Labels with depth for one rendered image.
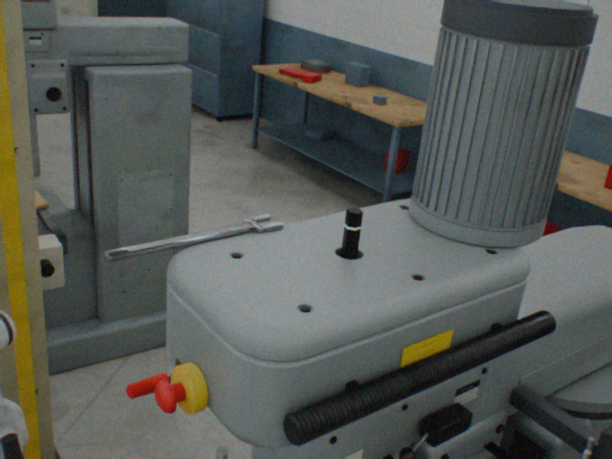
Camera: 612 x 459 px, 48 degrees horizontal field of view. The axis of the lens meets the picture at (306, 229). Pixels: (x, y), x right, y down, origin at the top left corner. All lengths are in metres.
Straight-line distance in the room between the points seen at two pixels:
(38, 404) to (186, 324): 2.21
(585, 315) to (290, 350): 0.65
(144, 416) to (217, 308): 2.82
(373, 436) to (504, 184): 0.37
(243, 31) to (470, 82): 7.38
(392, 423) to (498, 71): 0.47
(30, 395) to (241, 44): 5.97
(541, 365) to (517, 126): 0.44
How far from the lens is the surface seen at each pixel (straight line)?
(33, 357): 2.88
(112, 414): 3.59
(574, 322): 1.22
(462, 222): 0.97
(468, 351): 0.90
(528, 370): 1.17
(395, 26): 6.82
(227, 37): 8.15
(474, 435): 1.12
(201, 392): 0.82
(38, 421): 3.07
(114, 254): 0.84
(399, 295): 0.81
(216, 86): 8.25
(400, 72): 6.76
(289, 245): 0.90
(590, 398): 1.34
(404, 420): 0.95
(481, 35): 0.91
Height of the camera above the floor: 2.28
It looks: 24 degrees down
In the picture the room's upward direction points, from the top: 6 degrees clockwise
